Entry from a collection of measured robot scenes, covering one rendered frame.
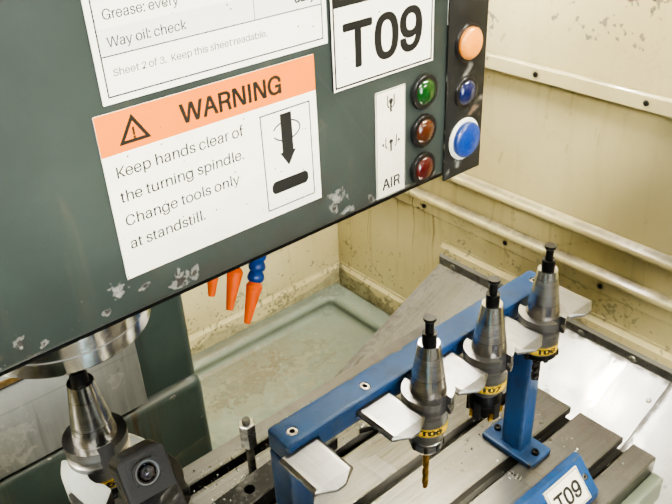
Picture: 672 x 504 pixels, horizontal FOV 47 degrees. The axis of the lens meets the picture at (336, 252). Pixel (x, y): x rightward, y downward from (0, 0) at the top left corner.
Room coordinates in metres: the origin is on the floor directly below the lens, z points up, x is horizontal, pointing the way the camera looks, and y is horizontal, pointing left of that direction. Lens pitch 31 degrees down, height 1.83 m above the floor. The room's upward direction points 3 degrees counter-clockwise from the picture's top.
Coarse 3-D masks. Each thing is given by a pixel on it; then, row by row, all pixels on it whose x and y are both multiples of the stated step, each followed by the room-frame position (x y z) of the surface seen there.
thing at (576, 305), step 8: (560, 288) 0.88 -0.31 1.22; (560, 296) 0.86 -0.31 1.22; (568, 296) 0.86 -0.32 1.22; (576, 296) 0.86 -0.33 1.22; (568, 304) 0.84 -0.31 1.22; (576, 304) 0.84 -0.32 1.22; (584, 304) 0.84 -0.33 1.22; (568, 312) 0.83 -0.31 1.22; (576, 312) 0.83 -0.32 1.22; (584, 312) 0.83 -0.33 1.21
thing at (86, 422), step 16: (96, 384) 0.57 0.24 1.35; (80, 400) 0.55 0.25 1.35; (96, 400) 0.56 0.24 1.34; (80, 416) 0.55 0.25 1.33; (96, 416) 0.55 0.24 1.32; (112, 416) 0.57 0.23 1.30; (80, 432) 0.54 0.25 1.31; (96, 432) 0.55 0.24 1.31; (112, 432) 0.56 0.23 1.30; (80, 448) 0.54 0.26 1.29
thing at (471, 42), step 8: (464, 32) 0.58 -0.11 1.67; (472, 32) 0.58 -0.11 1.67; (480, 32) 0.59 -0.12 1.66; (464, 40) 0.58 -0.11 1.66; (472, 40) 0.58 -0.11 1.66; (480, 40) 0.59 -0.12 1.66; (464, 48) 0.58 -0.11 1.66; (472, 48) 0.58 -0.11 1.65; (480, 48) 0.59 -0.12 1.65; (464, 56) 0.58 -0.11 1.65; (472, 56) 0.58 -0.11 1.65
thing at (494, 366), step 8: (464, 344) 0.76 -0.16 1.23; (512, 344) 0.75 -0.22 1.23; (464, 352) 0.74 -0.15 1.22; (472, 352) 0.74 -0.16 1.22; (512, 352) 0.74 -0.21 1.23; (472, 360) 0.73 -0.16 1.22; (480, 360) 0.72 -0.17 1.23; (488, 360) 0.72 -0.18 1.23; (496, 360) 0.72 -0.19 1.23; (504, 360) 0.73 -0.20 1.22; (512, 360) 0.73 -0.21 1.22; (480, 368) 0.73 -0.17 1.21; (488, 368) 0.72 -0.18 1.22; (496, 368) 0.72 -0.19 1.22; (504, 368) 0.73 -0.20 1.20; (488, 376) 0.72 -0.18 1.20; (496, 376) 0.72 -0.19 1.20
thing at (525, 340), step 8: (512, 320) 0.81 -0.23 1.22; (512, 328) 0.80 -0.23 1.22; (520, 328) 0.80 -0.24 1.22; (528, 328) 0.79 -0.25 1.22; (512, 336) 0.78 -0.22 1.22; (520, 336) 0.78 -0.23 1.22; (528, 336) 0.78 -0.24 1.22; (536, 336) 0.78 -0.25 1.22; (520, 344) 0.76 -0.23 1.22; (528, 344) 0.76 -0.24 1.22; (536, 344) 0.76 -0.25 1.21; (520, 352) 0.75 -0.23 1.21; (528, 352) 0.75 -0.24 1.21
